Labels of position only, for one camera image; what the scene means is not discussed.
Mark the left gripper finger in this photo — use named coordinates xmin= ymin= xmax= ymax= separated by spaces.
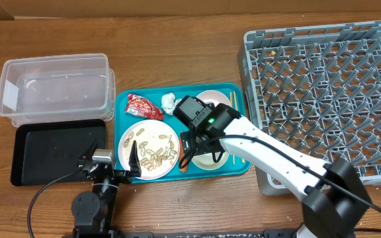
xmin=79 ymin=139 xmax=98 ymax=165
xmin=128 ymin=141 xmax=142 ymax=177

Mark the orange carrot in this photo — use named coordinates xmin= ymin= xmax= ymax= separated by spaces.
xmin=179 ymin=138 xmax=188 ymax=173

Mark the pink bowl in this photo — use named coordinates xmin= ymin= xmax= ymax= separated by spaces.
xmin=196 ymin=90 xmax=231 ymax=106

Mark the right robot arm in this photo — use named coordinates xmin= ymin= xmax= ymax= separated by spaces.
xmin=173 ymin=96 xmax=371 ymax=237

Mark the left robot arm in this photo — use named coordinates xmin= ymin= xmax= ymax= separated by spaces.
xmin=71 ymin=141 xmax=142 ymax=237

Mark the grey dishwasher rack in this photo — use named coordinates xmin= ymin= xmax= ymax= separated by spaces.
xmin=237 ymin=20 xmax=381 ymax=186

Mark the white plate with peanuts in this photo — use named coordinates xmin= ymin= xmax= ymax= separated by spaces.
xmin=117 ymin=120 xmax=179 ymax=180

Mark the black tray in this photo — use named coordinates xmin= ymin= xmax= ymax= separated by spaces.
xmin=11 ymin=119 xmax=107 ymax=186

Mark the crumpled white tissue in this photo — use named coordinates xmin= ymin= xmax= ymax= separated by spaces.
xmin=161 ymin=93 xmax=181 ymax=116

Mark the teal serving tray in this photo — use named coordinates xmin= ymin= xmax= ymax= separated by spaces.
xmin=114 ymin=83 xmax=251 ymax=183

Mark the right wooden chopstick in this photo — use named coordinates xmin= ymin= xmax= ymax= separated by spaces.
xmin=233 ymin=91 xmax=245 ymax=163

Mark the red snack wrapper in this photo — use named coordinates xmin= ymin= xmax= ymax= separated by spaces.
xmin=125 ymin=94 xmax=164 ymax=120

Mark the clear plastic bin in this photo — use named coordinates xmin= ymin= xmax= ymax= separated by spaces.
xmin=0 ymin=53 xmax=116 ymax=127

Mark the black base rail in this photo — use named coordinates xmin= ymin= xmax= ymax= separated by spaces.
xmin=120 ymin=229 xmax=296 ymax=238

